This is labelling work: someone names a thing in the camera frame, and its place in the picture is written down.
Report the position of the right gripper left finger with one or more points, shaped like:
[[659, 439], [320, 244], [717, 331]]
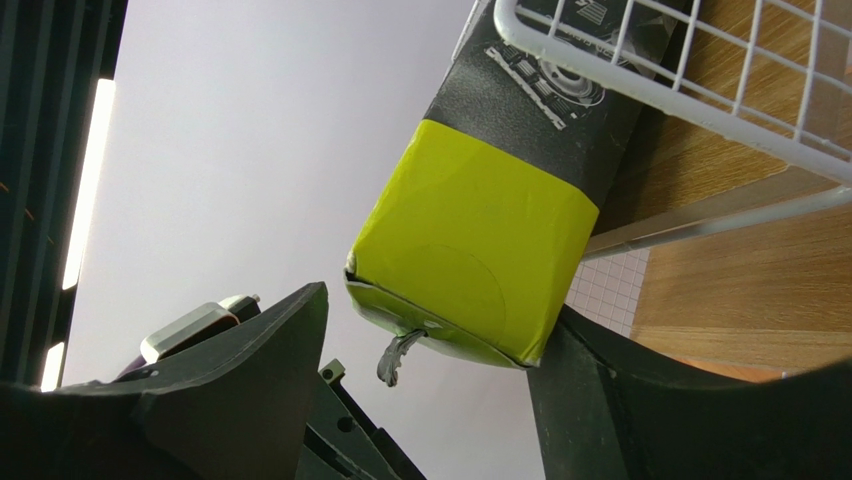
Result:
[[234, 406]]

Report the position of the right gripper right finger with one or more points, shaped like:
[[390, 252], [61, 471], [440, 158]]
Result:
[[606, 407]]

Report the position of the black green razor box small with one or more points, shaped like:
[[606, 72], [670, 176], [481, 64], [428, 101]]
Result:
[[472, 246]]

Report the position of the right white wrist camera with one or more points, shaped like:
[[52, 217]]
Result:
[[197, 326]]

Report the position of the white wire wooden shelf unit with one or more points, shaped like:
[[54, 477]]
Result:
[[726, 239]]

